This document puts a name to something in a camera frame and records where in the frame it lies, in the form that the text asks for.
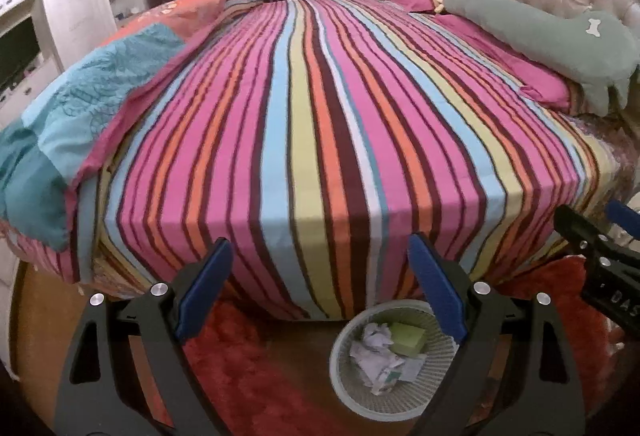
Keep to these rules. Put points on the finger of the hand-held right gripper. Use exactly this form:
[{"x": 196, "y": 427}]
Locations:
[
  {"x": 624, "y": 213},
  {"x": 577, "y": 231}
]

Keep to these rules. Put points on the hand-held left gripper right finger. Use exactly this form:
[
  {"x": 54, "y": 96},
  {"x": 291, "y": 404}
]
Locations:
[{"x": 436, "y": 288}]

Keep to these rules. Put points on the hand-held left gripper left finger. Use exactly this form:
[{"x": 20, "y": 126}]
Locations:
[{"x": 205, "y": 288}]

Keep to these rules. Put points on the large green tissue box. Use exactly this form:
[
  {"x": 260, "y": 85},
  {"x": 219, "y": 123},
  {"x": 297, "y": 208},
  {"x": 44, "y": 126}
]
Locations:
[{"x": 409, "y": 338}]

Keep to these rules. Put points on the white paper ball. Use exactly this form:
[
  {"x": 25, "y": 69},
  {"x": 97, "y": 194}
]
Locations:
[{"x": 375, "y": 340}]

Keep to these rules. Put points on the white mesh wastebasket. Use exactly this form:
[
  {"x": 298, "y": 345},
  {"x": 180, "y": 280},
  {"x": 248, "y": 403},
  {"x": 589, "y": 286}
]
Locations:
[{"x": 350, "y": 391}]

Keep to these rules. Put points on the red shaggy rug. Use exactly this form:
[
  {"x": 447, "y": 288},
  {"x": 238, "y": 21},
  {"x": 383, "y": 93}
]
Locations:
[{"x": 240, "y": 376}]

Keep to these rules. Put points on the striped bed sheet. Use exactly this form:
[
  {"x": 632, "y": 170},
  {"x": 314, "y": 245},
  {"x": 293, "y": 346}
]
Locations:
[{"x": 325, "y": 141}]

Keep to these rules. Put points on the green plush pillow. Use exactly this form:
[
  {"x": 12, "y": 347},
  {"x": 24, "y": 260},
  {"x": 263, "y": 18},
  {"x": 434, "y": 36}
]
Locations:
[{"x": 545, "y": 36}]

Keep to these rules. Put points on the blue and orange quilt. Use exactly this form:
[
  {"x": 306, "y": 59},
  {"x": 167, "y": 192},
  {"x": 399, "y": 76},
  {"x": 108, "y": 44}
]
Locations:
[{"x": 90, "y": 101}]

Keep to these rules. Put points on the small yellow plush toy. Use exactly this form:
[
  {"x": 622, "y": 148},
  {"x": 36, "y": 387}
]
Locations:
[{"x": 439, "y": 2}]

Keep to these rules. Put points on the black television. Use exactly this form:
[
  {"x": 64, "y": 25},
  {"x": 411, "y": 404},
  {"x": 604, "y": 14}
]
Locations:
[{"x": 17, "y": 54}]

